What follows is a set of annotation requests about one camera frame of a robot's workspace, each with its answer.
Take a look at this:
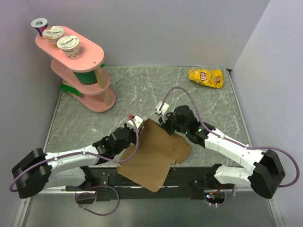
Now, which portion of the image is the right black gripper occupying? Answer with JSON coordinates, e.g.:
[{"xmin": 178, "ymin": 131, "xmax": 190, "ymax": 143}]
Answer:
[{"xmin": 159, "ymin": 111, "xmax": 188, "ymax": 136}]

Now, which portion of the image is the brown cardboard box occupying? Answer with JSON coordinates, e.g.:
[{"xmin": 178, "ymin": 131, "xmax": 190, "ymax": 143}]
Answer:
[{"xmin": 117, "ymin": 119, "xmax": 192, "ymax": 192}]

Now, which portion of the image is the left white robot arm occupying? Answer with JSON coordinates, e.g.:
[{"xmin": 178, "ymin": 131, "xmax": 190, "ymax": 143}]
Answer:
[{"xmin": 9, "ymin": 126, "xmax": 141, "ymax": 199}]

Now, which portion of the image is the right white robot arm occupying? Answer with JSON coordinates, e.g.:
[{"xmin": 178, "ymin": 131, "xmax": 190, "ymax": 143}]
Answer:
[{"xmin": 155, "ymin": 102, "xmax": 285, "ymax": 199}]

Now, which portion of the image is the yellow chips bag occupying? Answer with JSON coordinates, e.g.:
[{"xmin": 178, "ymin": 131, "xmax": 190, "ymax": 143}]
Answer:
[{"xmin": 188, "ymin": 69, "xmax": 224, "ymax": 89}]

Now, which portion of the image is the pink tiered shelf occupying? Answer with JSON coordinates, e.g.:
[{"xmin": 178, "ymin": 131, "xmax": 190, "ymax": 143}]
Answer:
[{"xmin": 35, "ymin": 26, "xmax": 116, "ymax": 113}]

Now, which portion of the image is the white Chobani yogurt cup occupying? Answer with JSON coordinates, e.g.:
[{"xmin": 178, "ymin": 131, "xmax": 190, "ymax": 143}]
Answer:
[{"xmin": 57, "ymin": 35, "xmax": 80, "ymax": 57}]

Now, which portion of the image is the orange Chobani yogurt cup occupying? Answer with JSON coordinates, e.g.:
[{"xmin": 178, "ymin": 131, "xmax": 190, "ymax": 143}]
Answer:
[{"xmin": 42, "ymin": 26, "xmax": 64, "ymax": 46}]

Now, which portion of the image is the purple yogurt cup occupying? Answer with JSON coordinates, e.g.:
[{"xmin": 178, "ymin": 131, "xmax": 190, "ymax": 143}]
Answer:
[{"xmin": 31, "ymin": 18, "xmax": 48, "ymax": 36}]

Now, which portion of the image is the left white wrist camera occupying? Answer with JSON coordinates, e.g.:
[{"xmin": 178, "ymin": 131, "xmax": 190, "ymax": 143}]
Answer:
[{"xmin": 126, "ymin": 114, "xmax": 144, "ymax": 129}]

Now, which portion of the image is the purple cable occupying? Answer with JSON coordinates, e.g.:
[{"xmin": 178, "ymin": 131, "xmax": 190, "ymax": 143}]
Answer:
[
  {"xmin": 160, "ymin": 87, "xmax": 299, "ymax": 189},
  {"xmin": 208, "ymin": 184, "xmax": 236, "ymax": 209},
  {"xmin": 9, "ymin": 118, "xmax": 140, "ymax": 192},
  {"xmin": 75, "ymin": 185, "xmax": 120, "ymax": 216}
]

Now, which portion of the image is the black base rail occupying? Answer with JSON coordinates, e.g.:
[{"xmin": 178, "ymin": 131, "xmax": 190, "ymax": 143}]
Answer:
[{"xmin": 60, "ymin": 167, "xmax": 233, "ymax": 201}]

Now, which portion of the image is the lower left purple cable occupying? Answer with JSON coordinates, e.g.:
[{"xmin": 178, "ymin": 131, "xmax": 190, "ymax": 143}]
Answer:
[{"xmin": 75, "ymin": 185, "xmax": 120, "ymax": 216}]

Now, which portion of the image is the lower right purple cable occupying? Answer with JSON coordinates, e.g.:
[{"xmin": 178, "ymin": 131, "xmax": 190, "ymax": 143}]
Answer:
[{"xmin": 208, "ymin": 184, "xmax": 236, "ymax": 209}]

